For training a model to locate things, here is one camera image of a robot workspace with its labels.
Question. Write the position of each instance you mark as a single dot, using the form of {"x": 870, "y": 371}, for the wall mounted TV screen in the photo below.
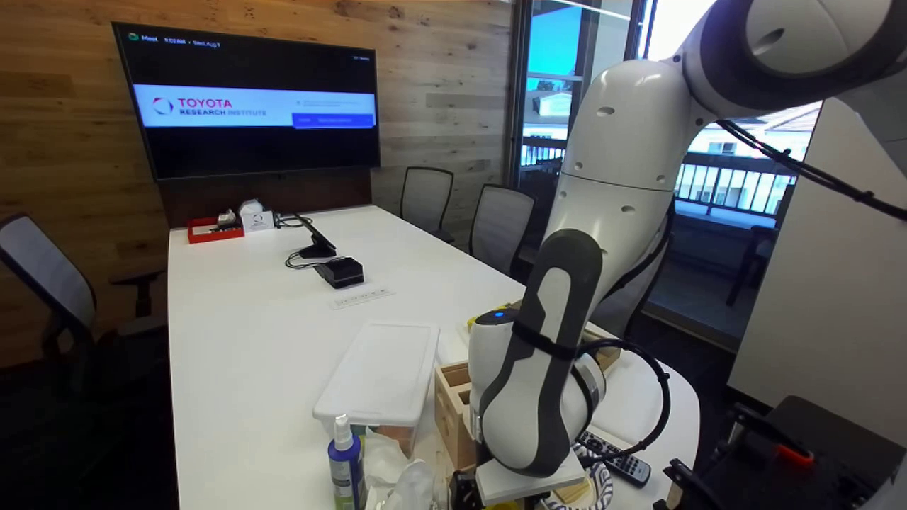
{"x": 251, "y": 101}

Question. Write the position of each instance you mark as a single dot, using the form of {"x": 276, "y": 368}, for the crumpled white tissue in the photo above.
{"x": 384, "y": 458}

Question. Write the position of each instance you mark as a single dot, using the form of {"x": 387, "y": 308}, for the blue white patterned plate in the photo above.
{"x": 597, "y": 492}

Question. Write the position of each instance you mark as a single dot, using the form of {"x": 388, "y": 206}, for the metal balcony railing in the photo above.
{"x": 733, "y": 185}

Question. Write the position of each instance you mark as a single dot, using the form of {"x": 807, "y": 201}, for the wooden shape sorter box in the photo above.
{"x": 454, "y": 406}

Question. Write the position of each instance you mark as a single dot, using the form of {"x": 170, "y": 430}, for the black tablet on stand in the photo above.
{"x": 315, "y": 242}

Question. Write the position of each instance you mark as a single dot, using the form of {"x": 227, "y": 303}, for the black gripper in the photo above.
{"x": 466, "y": 492}

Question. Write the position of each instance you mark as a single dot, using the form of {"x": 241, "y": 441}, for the white flat sheet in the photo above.
{"x": 682, "y": 406}

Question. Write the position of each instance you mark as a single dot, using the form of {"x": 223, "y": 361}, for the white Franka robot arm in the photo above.
{"x": 612, "y": 143}

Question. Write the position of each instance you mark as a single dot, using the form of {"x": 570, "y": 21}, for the black remote control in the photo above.
{"x": 619, "y": 463}

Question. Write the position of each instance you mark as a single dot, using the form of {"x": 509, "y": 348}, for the small black box device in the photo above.
{"x": 340, "y": 273}

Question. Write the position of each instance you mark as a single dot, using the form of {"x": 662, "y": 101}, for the black mounting plate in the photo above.
{"x": 832, "y": 471}

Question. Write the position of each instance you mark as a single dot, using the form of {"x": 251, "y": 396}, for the dark wooden wall cabinet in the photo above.
{"x": 265, "y": 195}

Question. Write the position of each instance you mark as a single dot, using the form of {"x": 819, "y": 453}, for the red tray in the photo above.
{"x": 211, "y": 235}

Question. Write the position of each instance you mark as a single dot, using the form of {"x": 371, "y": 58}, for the large white panel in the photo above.
{"x": 839, "y": 313}

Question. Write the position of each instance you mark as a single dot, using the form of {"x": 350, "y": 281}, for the blue spray bottle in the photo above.
{"x": 346, "y": 468}

